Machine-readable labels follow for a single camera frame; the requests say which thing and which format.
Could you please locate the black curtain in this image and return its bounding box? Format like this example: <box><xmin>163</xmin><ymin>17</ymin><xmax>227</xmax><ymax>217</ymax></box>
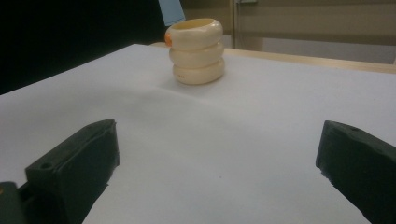
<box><xmin>0</xmin><ymin>0</ymin><xmax>171</xmax><ymax>96</ymax></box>

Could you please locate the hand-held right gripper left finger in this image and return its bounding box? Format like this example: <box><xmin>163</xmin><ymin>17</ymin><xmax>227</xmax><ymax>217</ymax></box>
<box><xmin>24</xmin><ymin>118</ymin><xmax>121</xmax><ymax>224</ymax></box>

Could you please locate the beige cabinet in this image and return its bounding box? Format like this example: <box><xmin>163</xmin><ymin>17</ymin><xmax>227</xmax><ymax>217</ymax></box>
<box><xmin>178</xmin><ymin>0</ymin><xmax>396</xmax><ymax>65</ymax></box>

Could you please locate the wooden table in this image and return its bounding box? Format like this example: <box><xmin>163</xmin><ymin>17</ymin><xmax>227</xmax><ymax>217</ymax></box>
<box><xmin>148</xmin><ymin>41</ymin><xmax>396</xmax><ymax>76</ymax></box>

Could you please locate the cream ribbed cup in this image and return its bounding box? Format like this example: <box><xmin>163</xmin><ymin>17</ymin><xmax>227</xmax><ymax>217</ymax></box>
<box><xmin>163</xmin><ymin>17</ymin><xmax>226</xmax><ymax>86</ymax></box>

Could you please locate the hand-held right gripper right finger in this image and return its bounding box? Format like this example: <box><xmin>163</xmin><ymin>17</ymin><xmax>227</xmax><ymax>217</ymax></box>
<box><xmin>315</xmin><ymin>119</ymin><xmax>396</xmax><ymax>224</ymax></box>

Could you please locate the light blue plastic paddle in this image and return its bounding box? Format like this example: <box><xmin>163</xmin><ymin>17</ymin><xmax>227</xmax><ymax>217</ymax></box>
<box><xmin>157</xmin><ymin>0</ymin><xmax>187</xmax><ymax>28</ymax></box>

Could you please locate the white table board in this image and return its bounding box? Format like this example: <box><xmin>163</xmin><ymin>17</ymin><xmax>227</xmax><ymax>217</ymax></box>
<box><xmin>0</xmin><ymin>43</ymin><xmax>396</xmax><ymax>224</ymax></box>

